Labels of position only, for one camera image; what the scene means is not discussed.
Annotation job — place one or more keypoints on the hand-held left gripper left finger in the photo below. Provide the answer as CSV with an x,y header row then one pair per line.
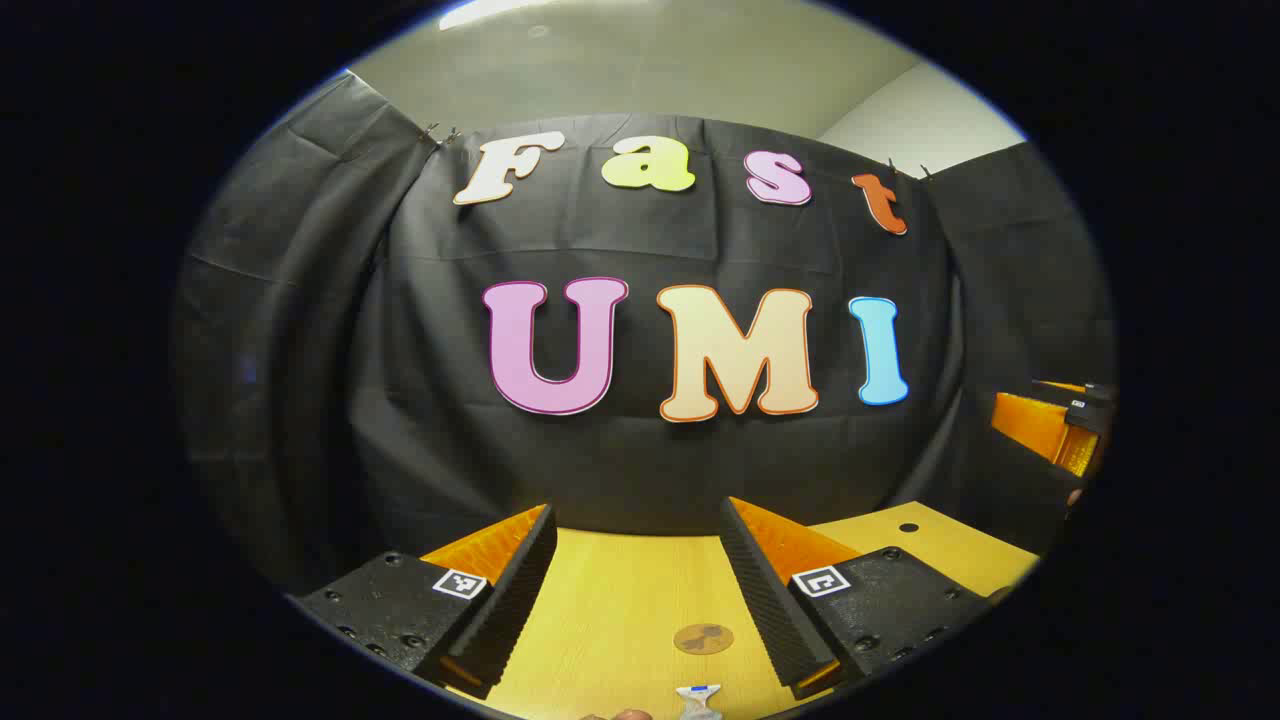
x,y
515,600

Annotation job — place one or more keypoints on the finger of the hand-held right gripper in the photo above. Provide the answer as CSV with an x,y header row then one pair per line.
x,y
1040,425
1065,387

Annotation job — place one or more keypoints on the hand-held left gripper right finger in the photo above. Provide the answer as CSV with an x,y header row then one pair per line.
x,y
765,600

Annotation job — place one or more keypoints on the round brown coaster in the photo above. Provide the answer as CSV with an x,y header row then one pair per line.
x,y
703,638

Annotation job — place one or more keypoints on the white toothpaste tube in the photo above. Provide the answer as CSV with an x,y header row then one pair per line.
x,y
698,702

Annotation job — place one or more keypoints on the wooden desktop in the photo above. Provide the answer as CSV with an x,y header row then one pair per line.
x,y
620,600

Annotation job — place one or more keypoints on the black backdrop cloth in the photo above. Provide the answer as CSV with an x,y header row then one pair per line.
x,y
620,460

